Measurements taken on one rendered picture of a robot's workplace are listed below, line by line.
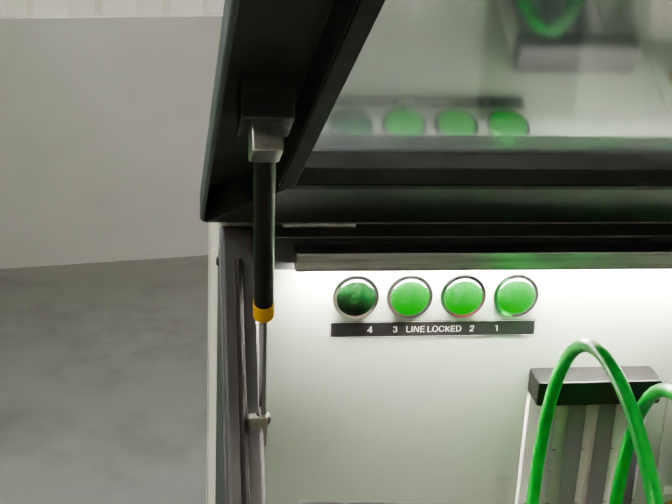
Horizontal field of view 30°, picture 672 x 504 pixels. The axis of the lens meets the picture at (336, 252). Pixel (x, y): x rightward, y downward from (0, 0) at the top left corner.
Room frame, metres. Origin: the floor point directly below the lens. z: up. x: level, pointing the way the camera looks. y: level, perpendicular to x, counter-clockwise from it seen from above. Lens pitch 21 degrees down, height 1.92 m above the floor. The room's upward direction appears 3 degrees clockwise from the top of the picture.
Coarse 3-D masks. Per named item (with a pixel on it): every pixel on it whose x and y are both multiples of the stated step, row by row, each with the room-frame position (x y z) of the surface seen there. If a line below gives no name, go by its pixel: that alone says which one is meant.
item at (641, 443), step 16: (576, 352) 1.12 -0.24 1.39; (592, 352) 1.07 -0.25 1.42; (608, 352) 1.05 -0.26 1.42; (560, 368) 1.16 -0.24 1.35; (608, 368) 1.03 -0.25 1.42; (560, 384) 1.18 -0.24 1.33; (624, 384) 1.00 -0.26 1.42; (544, 400) 1.19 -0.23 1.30; (624, 400) 0.99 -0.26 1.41; (544, 416) 1.19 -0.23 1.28; (640, 416) 0.97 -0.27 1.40; (544, 432) 1.20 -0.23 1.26; (640, 432) 0.95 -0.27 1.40; (544, 448) 1.20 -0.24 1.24; (640, 448) 0.94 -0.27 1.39; (640, 464) 0.93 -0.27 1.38; (656, 480) 0.92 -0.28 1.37; (528, 496) 1.21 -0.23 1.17; (656, 496) 0.90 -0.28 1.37
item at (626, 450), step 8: (656, 384) 1.12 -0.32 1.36; (664, 384) 1.10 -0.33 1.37; (648, 392) 1.13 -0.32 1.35; (656, 392) 1.11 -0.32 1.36; (664, 392) 1.09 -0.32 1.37; (640, 400) 1.14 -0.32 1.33; (648, 400) 1.13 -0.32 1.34; (656, 400) 1.13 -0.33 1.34; (640, 408) 1.14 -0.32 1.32; (648, 408) 1.14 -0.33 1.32; (624, 440) 1.17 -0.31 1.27; (624, 448) 1.17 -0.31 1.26; (632, 448) 1.17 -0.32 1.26; (624, 456) 1.17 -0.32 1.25; (616, 464) 1.18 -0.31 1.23; (624, 464) 1.17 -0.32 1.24; (616, 472) 1.18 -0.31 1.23; (624, 472) 1.17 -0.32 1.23; (616, 480) 1.18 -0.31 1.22; (624, 480) 1.18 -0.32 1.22; (616, 488) 1.18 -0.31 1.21; (624, 488) 1.18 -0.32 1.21; (616, 496) 1.18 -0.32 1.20
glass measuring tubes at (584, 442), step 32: (544, 384) 1.25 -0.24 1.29; (576, 384) 1.26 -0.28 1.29; (608, 384) 1.27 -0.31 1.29; (640, 384) 1.27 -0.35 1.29; (576, 416) 1.27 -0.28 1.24; (608, 416) 1.27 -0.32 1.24; (576, 448) 1.27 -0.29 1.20; (608, 448) 1.28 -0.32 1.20; (544, 480) 1.26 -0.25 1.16; (576, 480) 1.27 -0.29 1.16; (608, 480) 1.30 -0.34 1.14
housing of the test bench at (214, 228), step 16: (224, 224) 1.28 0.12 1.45; (240, 224) 1.29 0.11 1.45; (208, 256) 1.55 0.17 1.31; (208, 272) 1.54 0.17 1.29; (208, 288) 1.54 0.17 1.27; (208, 304) 1.53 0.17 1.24; (208, 320) 1.53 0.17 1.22; (208, 336) 1.52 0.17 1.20; (208, 352) 1.52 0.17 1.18; (208, 368) 1.52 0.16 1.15; (208, 384) 1.52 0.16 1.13; (208, 400) 1.52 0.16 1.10; (208, 416) 1.52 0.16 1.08; (208, 432) 1.52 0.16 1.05; (208, 448) 1.52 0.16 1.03; (208, 464) 1.51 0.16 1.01; (208, 480) 1.51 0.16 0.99; (208, 496) 1.50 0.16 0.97
